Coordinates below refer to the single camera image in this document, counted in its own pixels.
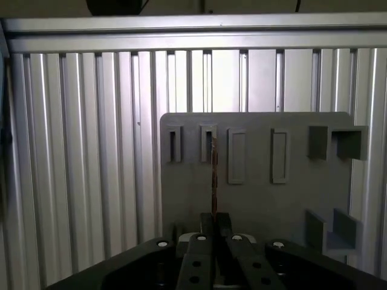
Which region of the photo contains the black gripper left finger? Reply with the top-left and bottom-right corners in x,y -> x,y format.
45,213 -> 216,290

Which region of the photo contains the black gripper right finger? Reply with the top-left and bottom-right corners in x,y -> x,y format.
216,213 -> 387,290

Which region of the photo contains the grey parts rack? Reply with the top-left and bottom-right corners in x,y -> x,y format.
159,111 -> 369,263

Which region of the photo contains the black bulky chair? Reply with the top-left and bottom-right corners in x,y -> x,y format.
85,0 -> 149,16

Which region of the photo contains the RAM stick with white label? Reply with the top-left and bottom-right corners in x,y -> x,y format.
209,135 -> 227,277

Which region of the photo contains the dark upright panel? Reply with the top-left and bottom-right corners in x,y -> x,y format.
0,27 -> 10,224

